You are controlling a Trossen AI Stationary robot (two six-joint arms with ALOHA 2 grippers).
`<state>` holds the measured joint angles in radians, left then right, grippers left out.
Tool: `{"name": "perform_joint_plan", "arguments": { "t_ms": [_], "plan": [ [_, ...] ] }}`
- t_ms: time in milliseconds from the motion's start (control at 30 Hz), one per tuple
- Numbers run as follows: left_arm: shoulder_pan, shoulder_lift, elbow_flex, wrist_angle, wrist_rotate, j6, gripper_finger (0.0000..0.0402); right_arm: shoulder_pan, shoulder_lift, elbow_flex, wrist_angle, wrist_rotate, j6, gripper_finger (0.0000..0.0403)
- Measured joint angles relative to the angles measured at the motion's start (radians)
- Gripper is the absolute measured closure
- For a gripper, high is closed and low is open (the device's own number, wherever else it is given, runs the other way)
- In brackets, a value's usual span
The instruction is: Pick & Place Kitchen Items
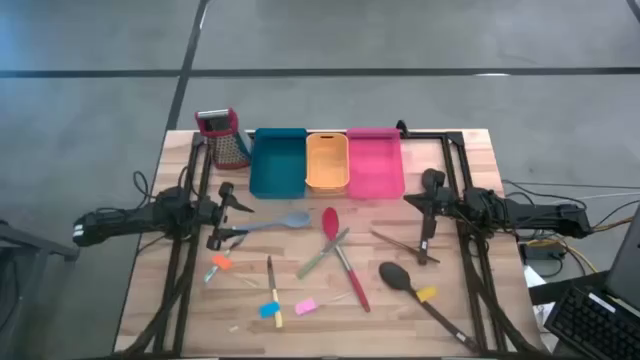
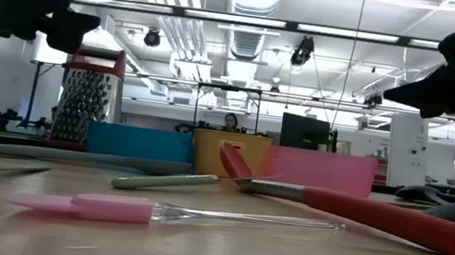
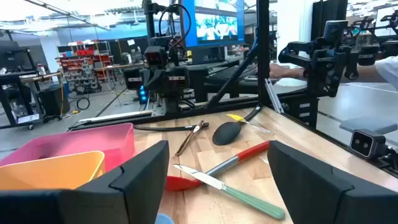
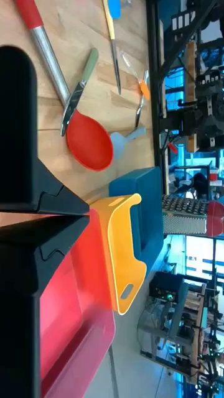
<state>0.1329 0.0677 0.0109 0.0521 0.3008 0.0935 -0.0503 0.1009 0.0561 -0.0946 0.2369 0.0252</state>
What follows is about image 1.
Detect pink plastic bin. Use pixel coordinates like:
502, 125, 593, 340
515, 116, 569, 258
345, 127, 406, 200

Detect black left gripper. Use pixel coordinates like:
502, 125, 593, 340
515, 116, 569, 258
199, 181, 255, 252

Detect dark grey laptop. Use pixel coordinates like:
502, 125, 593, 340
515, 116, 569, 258
602, 203, 640, 312

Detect yellow-handled knife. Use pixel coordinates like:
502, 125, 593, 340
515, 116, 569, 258
266, 255, 284, 330

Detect dark brown-handled knife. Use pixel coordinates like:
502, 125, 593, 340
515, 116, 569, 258
369, 229, 442, 265

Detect green-handled knife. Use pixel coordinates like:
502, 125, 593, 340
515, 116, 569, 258
295, 227, 351, 280

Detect grey side table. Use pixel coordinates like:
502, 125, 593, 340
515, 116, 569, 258
0, 218, 81, 360

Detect black power box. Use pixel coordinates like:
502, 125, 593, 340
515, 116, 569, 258
519, 242, 566, 265

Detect orange spatula clear handle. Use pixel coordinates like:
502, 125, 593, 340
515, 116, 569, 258
211, 253, 261, 290

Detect yellow spatula clear handle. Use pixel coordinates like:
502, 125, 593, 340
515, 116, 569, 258
392, 284, 440, 319

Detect grey-blue silicone spoon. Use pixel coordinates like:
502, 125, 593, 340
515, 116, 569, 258
231, 210, 312, 234

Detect pink spatula clear handle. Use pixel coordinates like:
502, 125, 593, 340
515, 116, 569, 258
294, 291, 354, 317

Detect teal plastic bin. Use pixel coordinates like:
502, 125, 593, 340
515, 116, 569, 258
248, 127, 309, 200

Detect black computer keyboard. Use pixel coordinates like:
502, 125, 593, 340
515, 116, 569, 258
543, 284, 640, 360

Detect blue spatula clear handle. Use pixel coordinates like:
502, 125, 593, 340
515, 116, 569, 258
227, 299, 281, 334

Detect white paper sheet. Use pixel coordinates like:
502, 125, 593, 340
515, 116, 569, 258
522, 264, 557, 351

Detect black plastic spoon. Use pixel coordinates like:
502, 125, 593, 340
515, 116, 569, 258
377, 260, 480, 353

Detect steel box grater red handle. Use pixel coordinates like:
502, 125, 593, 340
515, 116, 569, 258
193, 107, 253, 170

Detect red spoon steel neck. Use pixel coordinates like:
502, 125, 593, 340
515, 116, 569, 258
321, 206, 372, 314

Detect orange plastic bin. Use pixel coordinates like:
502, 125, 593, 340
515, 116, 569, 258
304, 132, 350, 195

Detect light blue-handled knife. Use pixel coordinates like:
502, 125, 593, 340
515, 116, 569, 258
202, 234, 247, 285

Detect black aluminium rig frame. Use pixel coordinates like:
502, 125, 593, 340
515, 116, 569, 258
149, 119, 544, 357

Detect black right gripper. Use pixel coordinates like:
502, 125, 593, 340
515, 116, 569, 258
402, 168, 454, 266

